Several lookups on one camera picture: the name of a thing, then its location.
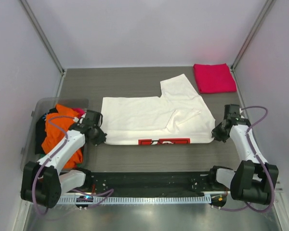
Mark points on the clear plastic bin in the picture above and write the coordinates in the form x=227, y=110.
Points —
x=42, y=107

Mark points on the right aluminium frame post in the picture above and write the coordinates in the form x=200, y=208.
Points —
x=253, y=31

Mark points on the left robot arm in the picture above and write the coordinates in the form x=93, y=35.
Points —
x=43, y=181

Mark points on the aluminium frame post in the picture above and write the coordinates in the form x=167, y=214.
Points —
x=42, y=35
x=253, y=31

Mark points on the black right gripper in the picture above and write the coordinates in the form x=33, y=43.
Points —
x=216, y=134

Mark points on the magenta t-shirt in bin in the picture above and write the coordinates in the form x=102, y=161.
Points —
x=79, y=111

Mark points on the folded magenta t-shirt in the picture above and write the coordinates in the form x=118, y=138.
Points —
x=212, y=79

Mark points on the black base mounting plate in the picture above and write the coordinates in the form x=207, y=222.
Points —
x=154, y=184

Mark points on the left aluminium frame post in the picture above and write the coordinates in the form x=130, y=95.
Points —
x=42, y=35

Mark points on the white t-shirt with red print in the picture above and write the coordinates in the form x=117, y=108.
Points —
x=178, y=114

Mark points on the white slotted cable duct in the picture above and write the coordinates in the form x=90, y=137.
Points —
x=86, y=200

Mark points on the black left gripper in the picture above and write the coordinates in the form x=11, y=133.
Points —
x=101, y=138

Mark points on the orange t-shirt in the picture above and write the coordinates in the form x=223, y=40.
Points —
x=54, y=134

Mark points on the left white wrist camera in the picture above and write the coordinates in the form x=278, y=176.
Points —
x=78, y=119

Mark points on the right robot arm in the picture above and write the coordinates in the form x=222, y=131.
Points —
x=254, y=181

